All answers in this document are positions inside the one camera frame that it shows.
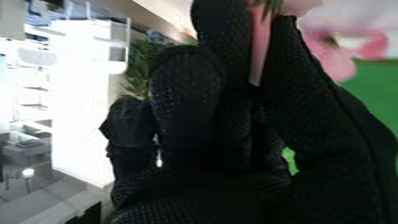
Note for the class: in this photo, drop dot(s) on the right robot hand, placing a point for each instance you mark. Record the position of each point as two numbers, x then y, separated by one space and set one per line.
237 150

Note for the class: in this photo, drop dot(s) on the pink flower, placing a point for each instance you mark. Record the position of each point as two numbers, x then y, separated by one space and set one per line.
332 56

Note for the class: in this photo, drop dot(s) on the green plant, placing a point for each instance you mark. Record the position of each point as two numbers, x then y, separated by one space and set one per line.
140 66

